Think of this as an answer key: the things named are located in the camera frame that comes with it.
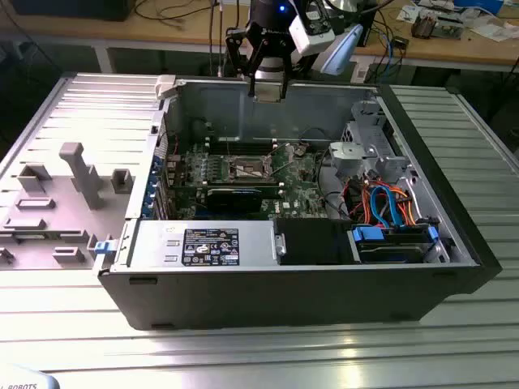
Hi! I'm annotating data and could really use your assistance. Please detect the silver metal drive cage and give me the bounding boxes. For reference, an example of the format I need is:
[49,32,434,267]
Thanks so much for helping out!
[342,100,401,159]

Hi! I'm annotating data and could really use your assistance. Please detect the black PC case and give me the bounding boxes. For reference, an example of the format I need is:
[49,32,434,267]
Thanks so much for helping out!
[97,71,503,331]

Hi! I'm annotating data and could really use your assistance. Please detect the black RAM slot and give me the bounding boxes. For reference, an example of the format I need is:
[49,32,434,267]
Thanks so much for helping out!
[208,144,279,154]
[178,181,285,195]
[209,139,279,146]

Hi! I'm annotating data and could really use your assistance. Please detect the black fan shroud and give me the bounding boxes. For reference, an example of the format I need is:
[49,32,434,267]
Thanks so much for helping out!
[273,218,354,267]

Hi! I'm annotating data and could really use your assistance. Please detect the blue box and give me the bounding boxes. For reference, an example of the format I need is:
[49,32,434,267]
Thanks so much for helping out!
[453,0,504,13]

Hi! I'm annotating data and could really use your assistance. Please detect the hard disk in blue carrier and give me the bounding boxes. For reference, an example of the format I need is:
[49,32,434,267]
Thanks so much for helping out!
[347,224,441,264]

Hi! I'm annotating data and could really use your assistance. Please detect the silver power supply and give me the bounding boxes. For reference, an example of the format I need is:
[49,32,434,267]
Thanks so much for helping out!
[111,220,287,272]

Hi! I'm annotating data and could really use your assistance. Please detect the pale blue teach pendant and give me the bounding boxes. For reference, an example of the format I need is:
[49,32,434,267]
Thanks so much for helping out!
[0,364,61,389]

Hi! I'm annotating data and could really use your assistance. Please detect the wide black box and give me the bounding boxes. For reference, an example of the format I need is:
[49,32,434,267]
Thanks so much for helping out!
[11,0,131,22]

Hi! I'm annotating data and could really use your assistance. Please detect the gray plastic drive bracket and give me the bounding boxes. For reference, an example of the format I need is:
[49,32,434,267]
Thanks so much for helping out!
[328,141,409,182]

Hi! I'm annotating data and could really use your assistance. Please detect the blue wire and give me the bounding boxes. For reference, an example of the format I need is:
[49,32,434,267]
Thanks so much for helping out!
[369,184,402,230]

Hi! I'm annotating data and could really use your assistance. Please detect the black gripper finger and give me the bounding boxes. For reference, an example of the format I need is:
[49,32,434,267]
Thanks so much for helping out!
[279,39,296,100]
[225,26,265,98]

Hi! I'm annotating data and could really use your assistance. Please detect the silver CPU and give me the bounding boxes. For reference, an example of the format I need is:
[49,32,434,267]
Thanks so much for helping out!
[253,89,284,105]

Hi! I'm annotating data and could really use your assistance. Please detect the gray parts rack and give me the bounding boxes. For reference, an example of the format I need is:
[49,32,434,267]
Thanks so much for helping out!
[0,141,135,271]

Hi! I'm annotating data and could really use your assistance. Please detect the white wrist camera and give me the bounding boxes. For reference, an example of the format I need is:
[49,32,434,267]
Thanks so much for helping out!
[288,7,337,57]

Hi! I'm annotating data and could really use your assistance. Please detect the green motherboard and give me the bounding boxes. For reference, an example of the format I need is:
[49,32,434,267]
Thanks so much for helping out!
[161,139,329,222]

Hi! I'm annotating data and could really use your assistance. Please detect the metal heat sink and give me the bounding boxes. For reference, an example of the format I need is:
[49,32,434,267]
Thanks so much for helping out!
[411,11,438,41]

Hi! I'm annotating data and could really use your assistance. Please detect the black graphics card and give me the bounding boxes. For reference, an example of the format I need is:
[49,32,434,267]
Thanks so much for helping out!
[204,185,264,214]

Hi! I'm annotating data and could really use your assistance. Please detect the CPU socket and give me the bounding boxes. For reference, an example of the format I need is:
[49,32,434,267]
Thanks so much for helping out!
[227,153,272,182]

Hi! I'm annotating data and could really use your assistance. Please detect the white plastic case latch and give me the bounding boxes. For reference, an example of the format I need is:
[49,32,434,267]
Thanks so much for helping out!
[156,75,179,100]

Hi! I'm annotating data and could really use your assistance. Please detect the orange wire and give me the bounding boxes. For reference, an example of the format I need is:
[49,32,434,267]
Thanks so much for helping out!
[345,181,372,223]
[399,189,419,226]

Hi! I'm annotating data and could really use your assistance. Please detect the gray metal box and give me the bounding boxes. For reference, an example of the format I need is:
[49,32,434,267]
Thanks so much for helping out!
[435,11,465,41]

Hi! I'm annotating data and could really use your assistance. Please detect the white paper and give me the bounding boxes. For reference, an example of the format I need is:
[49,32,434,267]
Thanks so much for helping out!
[465,22,519,41]

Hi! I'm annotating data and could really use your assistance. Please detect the wooden desk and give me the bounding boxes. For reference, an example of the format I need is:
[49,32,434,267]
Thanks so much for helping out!
[0,0,519,74]

